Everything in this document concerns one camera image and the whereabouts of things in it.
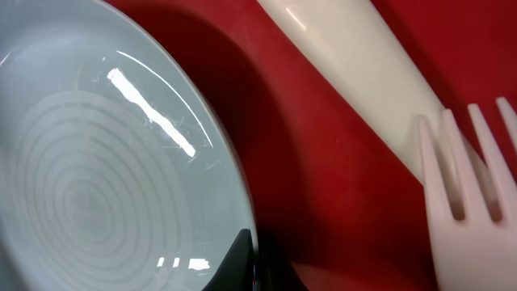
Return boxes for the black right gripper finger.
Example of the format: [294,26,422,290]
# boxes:
[203,229,255,291]

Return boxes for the light blue plate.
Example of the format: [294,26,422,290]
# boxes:
[1,1,260,290]

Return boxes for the white plastic fork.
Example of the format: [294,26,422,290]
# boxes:
[418,103,516,290]

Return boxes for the white plastic spoon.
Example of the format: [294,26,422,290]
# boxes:
[258,0,444,179]

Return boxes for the red serving tray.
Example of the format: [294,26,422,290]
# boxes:
[116,0,516,290]

